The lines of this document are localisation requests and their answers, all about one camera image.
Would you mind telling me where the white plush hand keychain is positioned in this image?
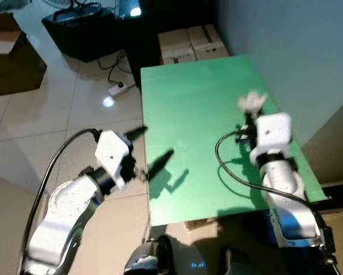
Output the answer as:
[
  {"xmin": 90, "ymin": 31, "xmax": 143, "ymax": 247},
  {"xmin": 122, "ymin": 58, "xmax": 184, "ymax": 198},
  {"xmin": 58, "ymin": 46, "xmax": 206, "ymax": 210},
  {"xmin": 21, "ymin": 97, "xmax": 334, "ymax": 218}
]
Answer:
[{"xmin": 237, "ymin": 91, "xmax": 269, "ymax": 113}]

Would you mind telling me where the white power strip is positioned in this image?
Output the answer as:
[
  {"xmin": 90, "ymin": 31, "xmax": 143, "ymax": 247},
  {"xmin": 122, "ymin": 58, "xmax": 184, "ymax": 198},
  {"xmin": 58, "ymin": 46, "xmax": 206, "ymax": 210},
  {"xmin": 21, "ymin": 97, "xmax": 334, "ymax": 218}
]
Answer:
[{"xmin": 107, "ymin": 82, "xmax": 130, "ymax": 98}]

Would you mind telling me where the light green mat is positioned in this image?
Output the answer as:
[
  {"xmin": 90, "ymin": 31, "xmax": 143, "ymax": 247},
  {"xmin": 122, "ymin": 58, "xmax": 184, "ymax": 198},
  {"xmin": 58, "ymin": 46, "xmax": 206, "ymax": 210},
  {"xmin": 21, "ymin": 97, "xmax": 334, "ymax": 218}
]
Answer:
[{"xmin": 140, "ymin": 54, "xmax": 328, "ymax": 227}]

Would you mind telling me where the pale cardboard box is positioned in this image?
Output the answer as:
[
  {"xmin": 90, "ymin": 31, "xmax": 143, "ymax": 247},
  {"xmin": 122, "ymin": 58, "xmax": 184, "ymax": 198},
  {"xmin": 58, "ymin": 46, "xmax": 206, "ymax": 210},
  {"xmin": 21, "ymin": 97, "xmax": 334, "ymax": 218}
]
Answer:
[
  {"xmin": 188, "ymin": 23, "xmax": 231, "ymax": 61},
  {"xmin": 158, "ymin": 29, "xmax": 196, "ymax": 65}
]

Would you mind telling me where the robot left leg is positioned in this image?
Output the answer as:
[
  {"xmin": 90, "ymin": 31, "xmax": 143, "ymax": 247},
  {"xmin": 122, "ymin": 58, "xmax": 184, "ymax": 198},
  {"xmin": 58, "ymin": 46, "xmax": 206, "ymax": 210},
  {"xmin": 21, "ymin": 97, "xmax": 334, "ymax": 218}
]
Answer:
[{"xmin": 123, "ymin": 234, "xmax": 173, "ymax": 275}]

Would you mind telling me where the robot leg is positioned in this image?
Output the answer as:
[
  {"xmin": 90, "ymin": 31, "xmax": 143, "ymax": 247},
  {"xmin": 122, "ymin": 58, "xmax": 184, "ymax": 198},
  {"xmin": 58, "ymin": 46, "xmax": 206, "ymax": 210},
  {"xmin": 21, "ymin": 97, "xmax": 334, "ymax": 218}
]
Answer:
[
  {"xmin": 123, "ymin": 234, "xmax": 173, "ymax": 275},
  {"xmin": 220, "ymin": 246, "xmax": 265, "ymax": 275}
]

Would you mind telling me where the black toner box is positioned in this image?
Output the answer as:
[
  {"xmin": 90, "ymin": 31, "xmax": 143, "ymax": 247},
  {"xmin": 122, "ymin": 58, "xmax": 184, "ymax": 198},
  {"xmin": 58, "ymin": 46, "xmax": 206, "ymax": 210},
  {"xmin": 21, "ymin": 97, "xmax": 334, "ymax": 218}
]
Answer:
[{"xmin": 318, "ymin": 182, "xmax": 343, "ymax": 208}]

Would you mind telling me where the black case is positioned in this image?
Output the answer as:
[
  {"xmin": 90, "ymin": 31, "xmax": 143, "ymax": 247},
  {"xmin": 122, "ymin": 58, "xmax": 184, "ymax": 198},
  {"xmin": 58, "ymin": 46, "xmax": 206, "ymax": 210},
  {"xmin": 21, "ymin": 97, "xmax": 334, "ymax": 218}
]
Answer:
[{"xmin": 41, "ymin": 2, "xmax": 125, "ymax": 64}]

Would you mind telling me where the robot right leg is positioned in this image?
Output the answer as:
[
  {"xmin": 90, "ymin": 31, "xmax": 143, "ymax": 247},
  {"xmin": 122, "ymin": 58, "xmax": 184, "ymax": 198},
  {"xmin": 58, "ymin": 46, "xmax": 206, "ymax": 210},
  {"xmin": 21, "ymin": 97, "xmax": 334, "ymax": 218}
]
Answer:
[{"xmin": 220, "ymin": 246, "xmax": 265, "ymax": 275}]

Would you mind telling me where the dark brown cardboard box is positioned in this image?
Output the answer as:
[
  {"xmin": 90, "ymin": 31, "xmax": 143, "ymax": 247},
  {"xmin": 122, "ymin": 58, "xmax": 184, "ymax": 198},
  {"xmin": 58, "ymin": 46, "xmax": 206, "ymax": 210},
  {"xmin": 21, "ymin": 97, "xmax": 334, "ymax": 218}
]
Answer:
[{"xmin": 0, "ymin": 11, "xmax": 48, "ymax": 98}]

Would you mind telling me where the black fan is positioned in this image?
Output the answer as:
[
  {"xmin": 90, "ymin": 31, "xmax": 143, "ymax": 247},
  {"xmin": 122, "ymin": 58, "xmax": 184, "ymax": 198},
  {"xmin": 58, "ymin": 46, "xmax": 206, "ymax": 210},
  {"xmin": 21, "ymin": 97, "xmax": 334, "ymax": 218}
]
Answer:
[{"xmin": 41, "ymin": 0, "xmax": 91, "ymax": 10}]

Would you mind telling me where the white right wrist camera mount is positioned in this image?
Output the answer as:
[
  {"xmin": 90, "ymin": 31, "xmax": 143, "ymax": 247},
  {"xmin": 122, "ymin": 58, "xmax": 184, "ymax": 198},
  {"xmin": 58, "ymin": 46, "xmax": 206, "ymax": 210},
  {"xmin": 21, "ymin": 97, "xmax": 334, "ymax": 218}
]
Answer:
[{"xmin": 250, "ymin": 112, "xmax": 293, "ymax": 167}]

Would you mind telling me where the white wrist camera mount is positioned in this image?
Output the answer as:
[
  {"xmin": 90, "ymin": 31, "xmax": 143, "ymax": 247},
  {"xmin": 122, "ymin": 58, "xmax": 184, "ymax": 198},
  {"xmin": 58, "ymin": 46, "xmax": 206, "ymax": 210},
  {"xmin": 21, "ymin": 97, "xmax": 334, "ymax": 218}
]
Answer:
[
  {"xmin": 250, "ymin": 112, "xmax": 293, "ymax": 167},
  {"xmin": 95, "ymin": 130, "xmax": 133, "ymax": 191}
]

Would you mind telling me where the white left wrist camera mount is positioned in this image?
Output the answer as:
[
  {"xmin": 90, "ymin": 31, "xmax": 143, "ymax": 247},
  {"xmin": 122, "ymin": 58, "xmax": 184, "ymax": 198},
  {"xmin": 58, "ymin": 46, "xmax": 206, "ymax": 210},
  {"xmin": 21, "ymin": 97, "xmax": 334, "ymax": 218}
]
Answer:
[{"xmin": 95, "ymin": 130, "xmax": 133, "ymax": 191}]

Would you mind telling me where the black power cord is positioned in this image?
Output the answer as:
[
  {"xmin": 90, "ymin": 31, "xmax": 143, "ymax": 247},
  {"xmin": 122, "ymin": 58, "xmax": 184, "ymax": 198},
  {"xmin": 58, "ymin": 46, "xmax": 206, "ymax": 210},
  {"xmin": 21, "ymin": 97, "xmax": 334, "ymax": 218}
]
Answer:
[{"xmin": 97, "ymin": 50, "xmax": 139, "ymax": 88}]

